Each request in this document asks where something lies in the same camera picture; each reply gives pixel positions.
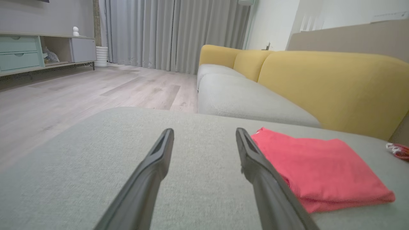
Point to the white ribbed cylinder bin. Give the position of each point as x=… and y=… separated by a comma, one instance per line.
x=101, y=57

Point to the white slatted object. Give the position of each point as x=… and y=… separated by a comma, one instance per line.
x=311, y=23

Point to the clear plastic bag in cabinet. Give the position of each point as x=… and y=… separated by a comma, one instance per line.
x=51, y=56

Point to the small white figurine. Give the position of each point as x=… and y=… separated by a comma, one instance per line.
x=75, y=31

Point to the grey fabric ottoman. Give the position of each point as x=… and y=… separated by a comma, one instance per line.
x=96, y=159

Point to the beige panel behind sofa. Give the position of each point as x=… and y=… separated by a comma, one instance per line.
x=351, y=36

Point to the mint green drawer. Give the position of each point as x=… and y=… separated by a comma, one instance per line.
x=19, y=61
x=17, y=44

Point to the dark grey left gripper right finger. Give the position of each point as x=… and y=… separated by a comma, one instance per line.
x=271, y=195

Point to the low media cabinet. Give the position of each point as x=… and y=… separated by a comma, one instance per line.
x=57, y=68

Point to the red and white cloth item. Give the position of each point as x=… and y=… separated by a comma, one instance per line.
x=399, y=150

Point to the yellow sofa back cushion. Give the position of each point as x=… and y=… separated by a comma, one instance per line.
x=250, y=64
x=338, y=89
x=217, y=56

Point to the grey cabinet door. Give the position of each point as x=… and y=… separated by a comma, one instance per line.
x=83, y=50

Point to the small dark object behind sofa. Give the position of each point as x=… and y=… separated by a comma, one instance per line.
x=267, y=47

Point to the grey curtain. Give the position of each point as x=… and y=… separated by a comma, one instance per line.
x=175, y=32

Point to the red garment with white stripes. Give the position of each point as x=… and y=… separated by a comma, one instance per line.
x=326, y=169

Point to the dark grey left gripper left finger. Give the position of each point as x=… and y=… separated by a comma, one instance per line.
x=143, y=188

